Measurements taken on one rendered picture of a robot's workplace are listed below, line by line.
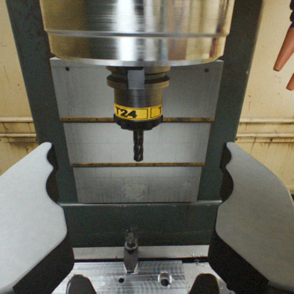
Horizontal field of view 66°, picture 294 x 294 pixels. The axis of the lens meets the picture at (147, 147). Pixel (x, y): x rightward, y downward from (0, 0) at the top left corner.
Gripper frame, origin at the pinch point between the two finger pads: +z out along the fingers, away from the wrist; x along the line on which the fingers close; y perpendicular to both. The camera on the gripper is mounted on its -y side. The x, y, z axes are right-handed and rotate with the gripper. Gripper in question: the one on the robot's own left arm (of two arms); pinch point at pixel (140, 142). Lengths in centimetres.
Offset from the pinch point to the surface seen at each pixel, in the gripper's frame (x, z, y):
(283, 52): 13.2, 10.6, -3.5
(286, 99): 72, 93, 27
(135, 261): -0.8, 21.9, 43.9
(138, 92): 0.0, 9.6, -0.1
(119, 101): -1.9, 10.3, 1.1
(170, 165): 11, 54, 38
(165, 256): 8, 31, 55
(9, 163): -69, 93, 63
